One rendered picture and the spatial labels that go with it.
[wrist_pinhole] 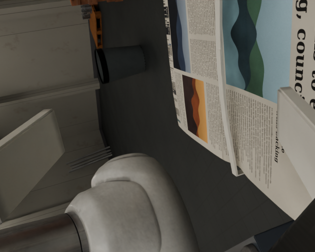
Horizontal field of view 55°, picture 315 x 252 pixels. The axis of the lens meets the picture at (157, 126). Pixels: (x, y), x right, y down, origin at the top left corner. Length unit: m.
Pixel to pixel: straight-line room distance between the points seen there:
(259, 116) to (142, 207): 0.26
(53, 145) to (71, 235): 0.30
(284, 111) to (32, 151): 0.13
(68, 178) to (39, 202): 1.31
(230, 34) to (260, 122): 0.10
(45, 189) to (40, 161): 12.09
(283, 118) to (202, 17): 0.25
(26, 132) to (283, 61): 0.21
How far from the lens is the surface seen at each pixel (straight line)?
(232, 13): 0.34
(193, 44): 0.42
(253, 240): 0.57
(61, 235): 0.48
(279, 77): 0.29
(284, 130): 0.17
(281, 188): 0.32
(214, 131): 0.42
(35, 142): 0.17
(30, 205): 12.20
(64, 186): 12.17
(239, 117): 0.36
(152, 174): 0.53
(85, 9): 7.45
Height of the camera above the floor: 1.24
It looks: 16 degrees down
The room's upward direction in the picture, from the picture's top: 105 degrees counter-clockwise
